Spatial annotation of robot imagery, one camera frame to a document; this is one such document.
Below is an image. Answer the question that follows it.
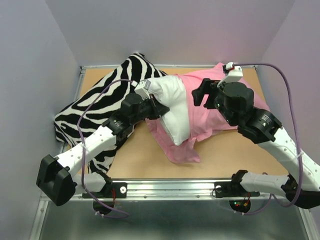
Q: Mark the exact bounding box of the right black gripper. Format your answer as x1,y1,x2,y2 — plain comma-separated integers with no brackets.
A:
189,78,234,126

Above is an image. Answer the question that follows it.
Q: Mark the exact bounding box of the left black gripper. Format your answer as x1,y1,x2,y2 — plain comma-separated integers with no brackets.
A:
130,93,169,125

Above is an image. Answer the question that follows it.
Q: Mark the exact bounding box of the white pillow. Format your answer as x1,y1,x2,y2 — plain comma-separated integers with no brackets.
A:
146,75,190,146

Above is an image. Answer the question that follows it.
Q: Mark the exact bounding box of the plain pink pillow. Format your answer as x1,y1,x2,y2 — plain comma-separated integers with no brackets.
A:
144,62,271,165

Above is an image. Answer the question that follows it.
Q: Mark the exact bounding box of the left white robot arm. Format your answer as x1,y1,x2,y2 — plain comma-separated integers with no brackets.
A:
36,93,170,206

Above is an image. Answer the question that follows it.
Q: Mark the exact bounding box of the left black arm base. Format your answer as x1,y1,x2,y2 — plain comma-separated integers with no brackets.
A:
91,181,128,199

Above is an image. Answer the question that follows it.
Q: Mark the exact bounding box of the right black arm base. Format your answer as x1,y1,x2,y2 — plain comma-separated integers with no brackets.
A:
211,180,261,198

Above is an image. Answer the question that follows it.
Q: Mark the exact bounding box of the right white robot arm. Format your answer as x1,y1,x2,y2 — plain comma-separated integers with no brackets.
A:
191,78,320,209

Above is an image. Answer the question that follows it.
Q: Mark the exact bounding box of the zebra striped pillow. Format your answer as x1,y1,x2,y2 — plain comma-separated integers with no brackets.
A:
53,52,168,175

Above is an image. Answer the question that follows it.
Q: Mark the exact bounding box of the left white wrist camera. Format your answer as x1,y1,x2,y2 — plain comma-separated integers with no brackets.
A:
134,79,151,100

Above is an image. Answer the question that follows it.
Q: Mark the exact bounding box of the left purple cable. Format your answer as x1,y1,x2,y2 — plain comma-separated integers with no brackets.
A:
76,79,137,219

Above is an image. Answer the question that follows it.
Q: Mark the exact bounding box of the purple cable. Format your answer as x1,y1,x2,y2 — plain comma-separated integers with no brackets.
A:
233,62,305,216
76,79,137,219

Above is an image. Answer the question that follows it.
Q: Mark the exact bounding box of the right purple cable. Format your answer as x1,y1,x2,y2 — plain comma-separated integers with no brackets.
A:
233,62,305,216

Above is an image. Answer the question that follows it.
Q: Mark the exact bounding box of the aluminium frame rail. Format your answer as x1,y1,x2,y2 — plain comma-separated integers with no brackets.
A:
39,177,276,201

